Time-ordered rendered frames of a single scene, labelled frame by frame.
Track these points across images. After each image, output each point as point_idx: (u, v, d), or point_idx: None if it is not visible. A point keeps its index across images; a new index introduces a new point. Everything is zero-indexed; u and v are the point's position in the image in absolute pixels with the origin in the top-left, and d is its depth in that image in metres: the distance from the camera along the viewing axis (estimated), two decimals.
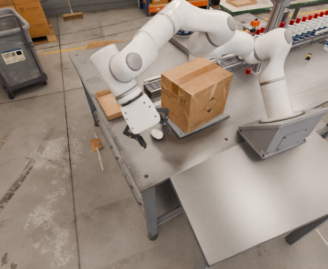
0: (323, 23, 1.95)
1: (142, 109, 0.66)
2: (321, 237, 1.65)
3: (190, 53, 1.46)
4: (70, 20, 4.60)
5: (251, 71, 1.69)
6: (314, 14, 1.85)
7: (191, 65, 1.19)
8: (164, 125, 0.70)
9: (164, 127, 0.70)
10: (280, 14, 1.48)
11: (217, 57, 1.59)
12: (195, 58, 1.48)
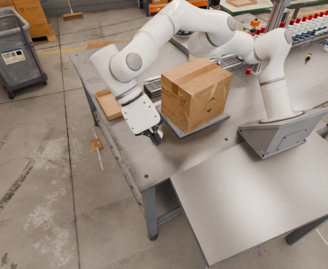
0: (323, 23, 1.95)
1: (142, 109, 0.66)
2: (321, 237, 1.65)
3: (190, 53, 1.46)
4: (70, 20, 4.60)
5: (251, 71, 1.69)
6: (314, 14, 1.85)
7: (191, 65, 1.19)
8: (153, 132, 0.71)
9: (154, 136, 0.71)
10: (280, 14, 1.48)
11: (217, 57, 1.59)
12: (195, 58, 1.48)
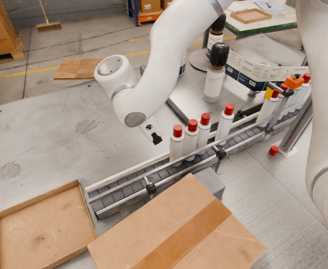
0: None
1: None
2: None
3: (171, 139, 0.77)
4: (46, 31, 3.92)
5: (278, 148, 1.01)
6: None
7: (164, 211, 0.51)
8: None
9: None
10: None
11: (223, 134, 0.91)
12: (182, 145, 0.80)
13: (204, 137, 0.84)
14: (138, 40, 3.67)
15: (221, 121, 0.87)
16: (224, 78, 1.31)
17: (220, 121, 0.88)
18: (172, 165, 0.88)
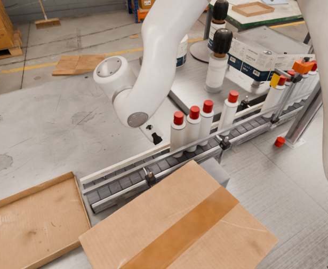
0: None
1: None
2: None
3: (172, 127, 0.73)
4: (44, 27, 3.87)
5: (284, 140, 0.96)
6: None
7: (165, 200, 0.46)
8: None
9: None
10: None
11: (226, 123, 0.86)
12: (183, 134, 0.75)
13: (207, 126, 0.79)
14: (137, 37, 3.62)
15: (225, 109, 0.82)
16: (226, 69, 1.27)
17: (223, 109, 0.83)
18: (173, 156, 0.83)
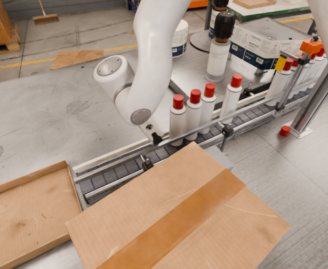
0: None
1: None
2: None
3: (171, 111, 0.68)
4: (42, 23, 3.82)
5: None
6: None
7: (162, 183, 0.42)
8: None
9: None
10: None
11: (229, 110, 0.81)
12: (183, 119, 0.70)
13: (208, 112, 0.75)
14: None
15: (228, 95, 0.77)
16: (228, 58, 1.22)
17: (226, 95, 0.78)
18: (172, 144, 0.78)
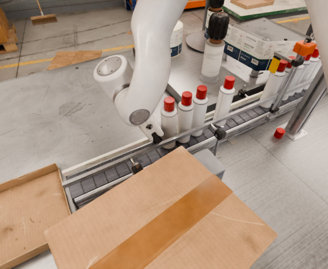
0: None
1: None
2: None
3: (162, 114, 0.67)
4: (40, 23, 3.81)
5: None
6: None
7: (147, 189, 0.41)
8: None
9: None
10: None
11: (222, 112, 0.80)
12: (174, 122, 0.69)
13: (200, 114, 0.73)
14: None
15: (221, 96, 0.76)
16: (224, 59, 1.21)
17: (218, 97, 0.77)
18: (164, 147, 0.77)
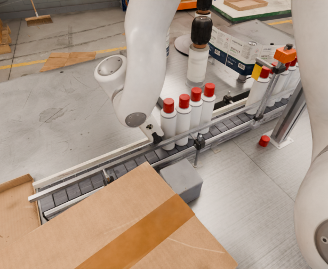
0: None
1: None
2: None
3: (161, 115, 0.67)
4: (36, 24, 3.78)
5: (270, 139, 0.88)
6: None
7: (103, 211, 0.38)
8: None
9: None
10: None
11: (203, 120, 0.77)
12: (173, 124, 0.68)
13: (197, 116, 0.73)
14: None
15: None
16: (212, 63, 1.18)
17: None
18: (163, 147, 0.77)
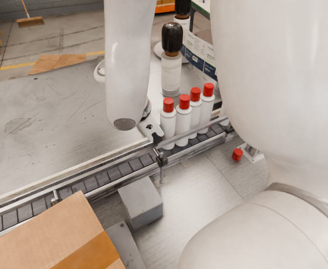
0: None
1: None
2: None
3: (161, 115, 0.67)
4: (27, 26, 3.73)
5: (244, 151, 0.83)
6: None
7: (16, 253, 0.33)
8: None
9: None
10: None
11: (200, 119, 0.78)
12: (173, 123, 0.69)
13: (198, 115, 0.73)
14: None
15: None
16: (190, 69, 1.13)
17: None
18: (163, 147, 0.77)
